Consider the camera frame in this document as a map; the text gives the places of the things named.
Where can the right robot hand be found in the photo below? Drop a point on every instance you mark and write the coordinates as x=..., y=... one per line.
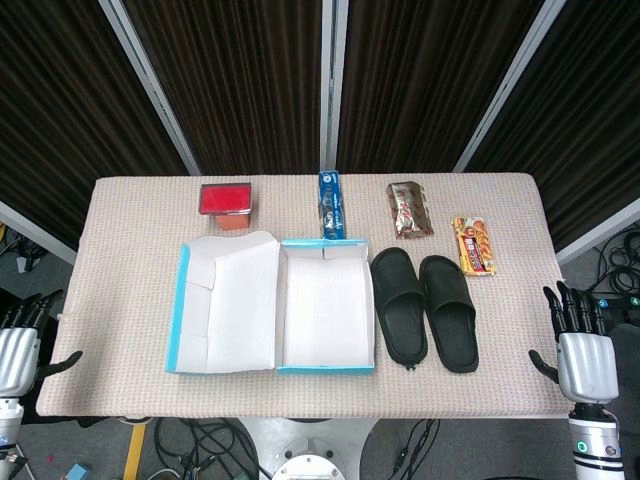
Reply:
x=587, y=367

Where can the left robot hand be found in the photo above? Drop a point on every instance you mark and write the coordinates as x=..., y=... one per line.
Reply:
x=17, y=357

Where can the black rubber slipper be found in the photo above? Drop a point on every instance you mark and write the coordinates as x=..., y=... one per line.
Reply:
x=447, y=310
x=397, y=300

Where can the white and blue shoebox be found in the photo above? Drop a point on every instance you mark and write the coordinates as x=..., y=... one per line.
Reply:
x=235, y=310

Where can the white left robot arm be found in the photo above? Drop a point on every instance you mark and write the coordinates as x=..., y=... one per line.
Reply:
x=10, y=425

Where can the grey round robot base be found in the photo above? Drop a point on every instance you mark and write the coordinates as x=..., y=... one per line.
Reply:
x=310, y=462

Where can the red topped box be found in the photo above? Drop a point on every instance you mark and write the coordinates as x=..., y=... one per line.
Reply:
x=225, y=200

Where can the black power strip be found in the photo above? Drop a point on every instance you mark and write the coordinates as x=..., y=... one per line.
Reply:
x=622, y=302

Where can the beige woven tablecloth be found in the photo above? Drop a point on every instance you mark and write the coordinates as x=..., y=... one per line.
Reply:
x=125, y=300

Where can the small blue floor object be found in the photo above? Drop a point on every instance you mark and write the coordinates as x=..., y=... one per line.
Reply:
x=79, y=472

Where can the yellow orange snack pack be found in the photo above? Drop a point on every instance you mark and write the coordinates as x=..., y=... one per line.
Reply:
x=475, y=247

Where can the dark pleated curtain panel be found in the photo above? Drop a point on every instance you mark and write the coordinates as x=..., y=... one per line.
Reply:
x=425, y=75
x=590, y=125
x=225, y=75
x=50, y=125

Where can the brown silver snack wrapper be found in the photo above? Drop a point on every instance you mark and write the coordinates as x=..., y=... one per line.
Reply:
x=409, y=210

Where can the blue cookie package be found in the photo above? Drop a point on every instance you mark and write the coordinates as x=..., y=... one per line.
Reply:
x=331, y=205

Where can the grey partition post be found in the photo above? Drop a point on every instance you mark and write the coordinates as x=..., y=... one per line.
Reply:
x=35, y=231
x=152, y=90
x=334, y=85
x=600, y=234
x=506, y=90

